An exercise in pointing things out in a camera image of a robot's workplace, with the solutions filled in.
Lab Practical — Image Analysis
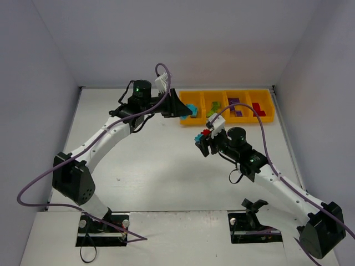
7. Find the red two-by-four lego brick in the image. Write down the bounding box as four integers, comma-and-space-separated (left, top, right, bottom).
253, 109, 266, 117

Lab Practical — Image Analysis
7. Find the green lego brick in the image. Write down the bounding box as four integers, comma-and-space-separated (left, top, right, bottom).
212, 101, 221, 109
206, 108, 217, 118

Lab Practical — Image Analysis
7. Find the cupcake purple lego piece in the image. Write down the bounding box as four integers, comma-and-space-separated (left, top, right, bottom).
228, 98, 240, 105

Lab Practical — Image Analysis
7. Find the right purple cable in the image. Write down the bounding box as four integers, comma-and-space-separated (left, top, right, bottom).
213, 103, 355, 266

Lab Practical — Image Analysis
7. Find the yellow divided container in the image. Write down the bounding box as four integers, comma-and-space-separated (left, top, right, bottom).
179, 89, 275, 126

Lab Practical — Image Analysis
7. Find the multicolor lego block assembly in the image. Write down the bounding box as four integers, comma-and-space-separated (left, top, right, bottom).
194, 129, 211, 142

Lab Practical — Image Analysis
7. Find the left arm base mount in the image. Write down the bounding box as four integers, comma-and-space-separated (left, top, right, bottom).
75, 213, 128, 247

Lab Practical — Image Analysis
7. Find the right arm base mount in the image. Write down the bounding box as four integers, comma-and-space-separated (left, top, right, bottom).
227, 198, 283, 244

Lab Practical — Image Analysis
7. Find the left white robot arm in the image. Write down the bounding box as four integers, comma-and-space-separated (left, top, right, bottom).
52, 80, 192, 222

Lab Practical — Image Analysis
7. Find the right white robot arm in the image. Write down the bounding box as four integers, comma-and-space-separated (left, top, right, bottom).
195, 127, 346, 259

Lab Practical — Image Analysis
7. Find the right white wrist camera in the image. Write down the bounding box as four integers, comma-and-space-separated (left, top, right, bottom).
206, 113, 226, 139

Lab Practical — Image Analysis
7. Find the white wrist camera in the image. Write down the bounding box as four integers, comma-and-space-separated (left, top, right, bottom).
155, 72, 170, 96
206, 113, 226, 139

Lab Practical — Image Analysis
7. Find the small red lego brick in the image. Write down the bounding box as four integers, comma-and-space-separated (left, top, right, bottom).
252, 103, 261, 111

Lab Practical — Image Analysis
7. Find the long teal lego brick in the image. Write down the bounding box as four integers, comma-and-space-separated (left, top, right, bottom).
186, 104, 198, 118

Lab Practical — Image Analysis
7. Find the black cable loop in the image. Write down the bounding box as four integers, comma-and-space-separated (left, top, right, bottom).
79, 232, 98, 264

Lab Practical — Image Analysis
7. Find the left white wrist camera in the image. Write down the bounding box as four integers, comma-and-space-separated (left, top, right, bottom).
155, 72, 170, 96

